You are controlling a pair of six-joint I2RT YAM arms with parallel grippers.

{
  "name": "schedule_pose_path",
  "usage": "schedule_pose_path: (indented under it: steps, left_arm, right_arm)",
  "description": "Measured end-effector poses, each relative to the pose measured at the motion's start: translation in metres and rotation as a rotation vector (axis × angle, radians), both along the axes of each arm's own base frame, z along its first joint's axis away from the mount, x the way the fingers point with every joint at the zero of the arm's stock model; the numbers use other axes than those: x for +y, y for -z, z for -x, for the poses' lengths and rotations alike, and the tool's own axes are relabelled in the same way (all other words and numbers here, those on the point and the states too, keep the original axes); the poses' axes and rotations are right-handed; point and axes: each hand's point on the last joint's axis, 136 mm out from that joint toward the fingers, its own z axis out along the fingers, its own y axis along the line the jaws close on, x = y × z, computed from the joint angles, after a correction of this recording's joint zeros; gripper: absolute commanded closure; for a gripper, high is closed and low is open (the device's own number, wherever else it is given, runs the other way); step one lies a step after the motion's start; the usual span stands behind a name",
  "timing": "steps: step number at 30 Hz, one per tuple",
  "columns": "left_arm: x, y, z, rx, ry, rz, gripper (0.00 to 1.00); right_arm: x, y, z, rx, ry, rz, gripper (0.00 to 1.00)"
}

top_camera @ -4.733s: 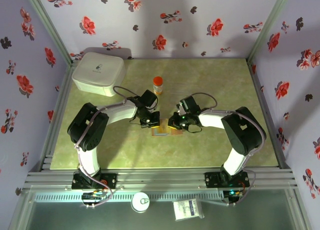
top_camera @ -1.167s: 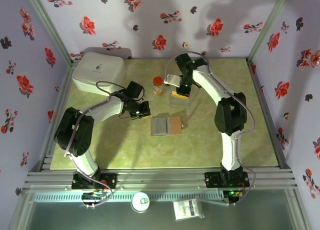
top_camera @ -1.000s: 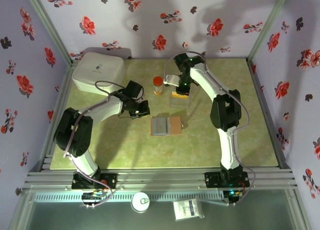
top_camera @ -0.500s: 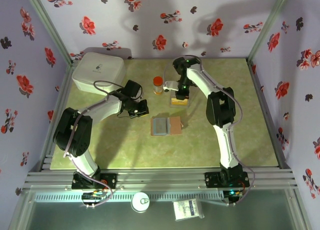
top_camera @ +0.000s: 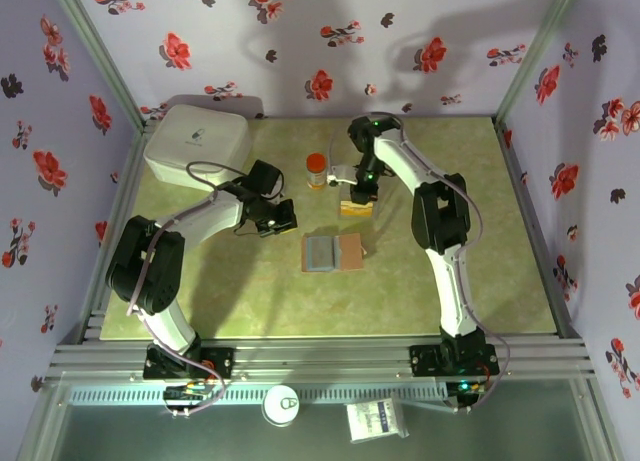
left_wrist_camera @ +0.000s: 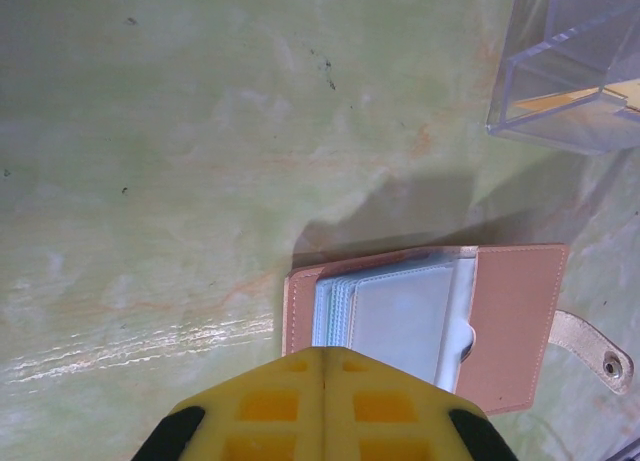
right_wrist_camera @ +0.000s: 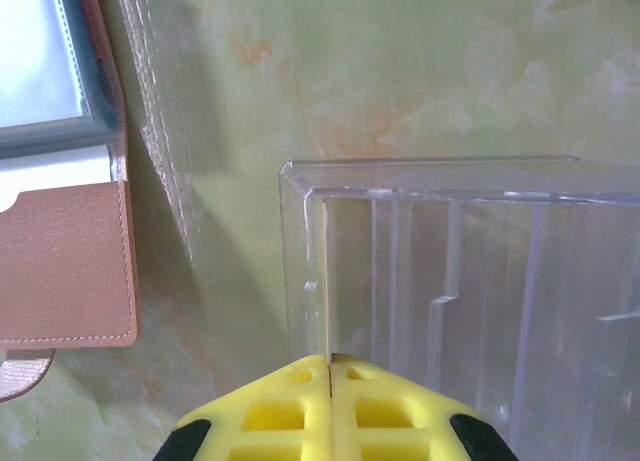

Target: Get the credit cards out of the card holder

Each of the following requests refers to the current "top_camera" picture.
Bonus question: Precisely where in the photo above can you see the wide aluminium frame rail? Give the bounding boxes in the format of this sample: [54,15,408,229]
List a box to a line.
[47,334,597,382]

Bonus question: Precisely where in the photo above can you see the white zip pill case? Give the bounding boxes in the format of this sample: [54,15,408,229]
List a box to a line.
[143,104,253,194]

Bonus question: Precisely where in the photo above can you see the clear bag with papers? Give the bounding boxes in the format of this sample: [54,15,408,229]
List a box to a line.
[345,399,410,445]

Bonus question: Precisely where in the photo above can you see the aluminium corner post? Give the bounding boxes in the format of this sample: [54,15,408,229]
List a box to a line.
[494,0,584,127]
[47,0,149,132]

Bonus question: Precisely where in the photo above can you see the white round lid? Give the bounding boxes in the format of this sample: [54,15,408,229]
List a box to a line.
[262,384,300,427]

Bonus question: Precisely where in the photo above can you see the brown leather card holder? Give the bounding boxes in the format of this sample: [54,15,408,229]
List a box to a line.
[299,232,367,275]

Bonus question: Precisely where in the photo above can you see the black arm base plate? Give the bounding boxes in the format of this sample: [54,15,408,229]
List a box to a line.
[143,344,236,381]
[408,343,500,377]

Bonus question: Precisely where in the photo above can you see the grey left arm cable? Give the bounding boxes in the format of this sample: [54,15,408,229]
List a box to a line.
[125,160,259,418]

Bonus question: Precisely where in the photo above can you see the small electronics board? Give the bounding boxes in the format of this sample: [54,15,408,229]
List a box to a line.
[163,382,214,417]
[443,378,489,415]

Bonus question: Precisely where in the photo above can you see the orange pill bottle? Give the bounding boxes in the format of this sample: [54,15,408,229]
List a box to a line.
[304,152,329,191]

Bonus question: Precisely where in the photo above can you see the grey slotted cable duct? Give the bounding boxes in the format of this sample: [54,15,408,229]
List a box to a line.
[67,386,451,407]

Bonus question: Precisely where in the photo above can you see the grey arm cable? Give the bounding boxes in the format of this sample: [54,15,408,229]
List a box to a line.
[125,160,259,418]
[327,111,511,413]

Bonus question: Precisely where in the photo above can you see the grey right arm cable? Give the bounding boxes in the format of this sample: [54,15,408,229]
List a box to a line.
[327,111,511,413]

